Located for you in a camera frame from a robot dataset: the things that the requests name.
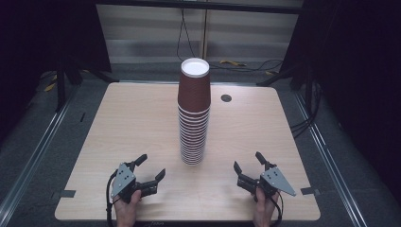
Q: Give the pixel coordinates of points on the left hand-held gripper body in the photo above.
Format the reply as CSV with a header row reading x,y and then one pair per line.
x,y
123,181

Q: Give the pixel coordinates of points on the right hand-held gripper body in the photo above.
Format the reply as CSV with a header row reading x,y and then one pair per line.
x,y
274,181

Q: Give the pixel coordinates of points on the stack of brown paper cups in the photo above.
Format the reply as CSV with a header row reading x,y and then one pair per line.
x,y
194,138

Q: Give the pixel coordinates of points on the person's left hand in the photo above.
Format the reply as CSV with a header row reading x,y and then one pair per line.
x,y
126,213

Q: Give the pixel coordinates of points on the person's right hand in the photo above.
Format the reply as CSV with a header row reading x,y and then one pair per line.
x,y
264,212

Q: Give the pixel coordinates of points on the grey tape strip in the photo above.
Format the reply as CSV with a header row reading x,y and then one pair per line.
x,y
67,193
310,191

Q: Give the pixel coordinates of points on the dark round table grommet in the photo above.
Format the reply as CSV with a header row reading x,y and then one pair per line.
x,y
226,98

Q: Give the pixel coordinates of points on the small black floor tape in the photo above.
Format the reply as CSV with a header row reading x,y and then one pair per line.
x,y
82,117

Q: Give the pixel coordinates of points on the black metal stand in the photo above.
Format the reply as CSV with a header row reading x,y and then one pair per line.
x,y
307,85
60,91

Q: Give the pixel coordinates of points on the long yellow floor tape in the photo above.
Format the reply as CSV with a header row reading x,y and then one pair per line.
x,y
233,63

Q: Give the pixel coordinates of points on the yellow floor tape piece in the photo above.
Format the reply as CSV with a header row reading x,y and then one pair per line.
x,y
49,87

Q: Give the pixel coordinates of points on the metal floor rail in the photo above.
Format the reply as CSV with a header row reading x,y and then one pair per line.
x,y
41,148
327,154

